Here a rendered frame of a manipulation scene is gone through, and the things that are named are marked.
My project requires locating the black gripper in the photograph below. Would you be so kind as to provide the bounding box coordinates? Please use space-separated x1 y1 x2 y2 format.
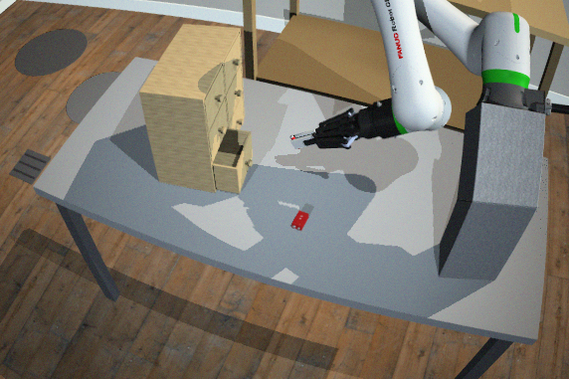
290 106 379 149

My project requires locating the red 9v battery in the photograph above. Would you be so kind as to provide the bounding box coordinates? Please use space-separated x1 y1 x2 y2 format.
291 211 308 230

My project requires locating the small wooden chest of drawers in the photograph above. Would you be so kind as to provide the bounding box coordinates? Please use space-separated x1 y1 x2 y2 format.
139 24 241 193

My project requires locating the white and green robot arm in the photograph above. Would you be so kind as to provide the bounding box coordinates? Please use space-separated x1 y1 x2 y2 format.
371 0 569 139

